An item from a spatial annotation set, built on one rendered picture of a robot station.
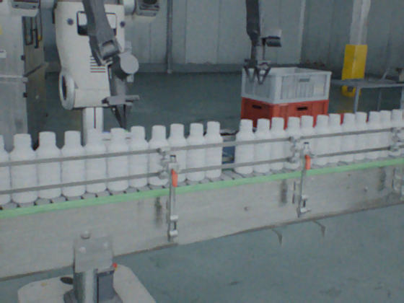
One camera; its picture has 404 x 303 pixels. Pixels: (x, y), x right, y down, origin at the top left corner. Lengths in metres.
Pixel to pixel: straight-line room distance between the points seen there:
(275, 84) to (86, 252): 2.61
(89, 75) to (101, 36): 0.38
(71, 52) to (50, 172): 0.68
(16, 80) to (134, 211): 3.64
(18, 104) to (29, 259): 3.71
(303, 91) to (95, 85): 2.33
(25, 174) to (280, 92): 2.73
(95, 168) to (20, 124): 3.71
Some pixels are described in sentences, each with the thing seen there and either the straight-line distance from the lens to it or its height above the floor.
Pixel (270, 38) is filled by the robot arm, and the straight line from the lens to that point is 2.01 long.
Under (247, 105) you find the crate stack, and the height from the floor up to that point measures 0.82.
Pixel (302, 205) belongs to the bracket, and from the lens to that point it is 1.61.
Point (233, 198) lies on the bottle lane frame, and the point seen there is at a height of 0.94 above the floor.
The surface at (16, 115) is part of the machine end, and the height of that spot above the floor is 0.53.
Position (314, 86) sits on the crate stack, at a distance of 4.04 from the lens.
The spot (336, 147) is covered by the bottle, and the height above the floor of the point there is 1.06.
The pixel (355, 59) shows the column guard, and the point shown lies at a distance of 11.46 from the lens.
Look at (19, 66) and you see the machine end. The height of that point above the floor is 0.98.
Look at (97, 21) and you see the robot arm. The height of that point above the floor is 1.44.
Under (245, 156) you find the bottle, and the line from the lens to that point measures 1.53.
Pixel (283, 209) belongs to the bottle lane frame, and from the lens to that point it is 1.64.
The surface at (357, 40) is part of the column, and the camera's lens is 11.52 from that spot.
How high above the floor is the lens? 1.45
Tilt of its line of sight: 14 degrees down
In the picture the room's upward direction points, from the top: 3 degrees clockwise
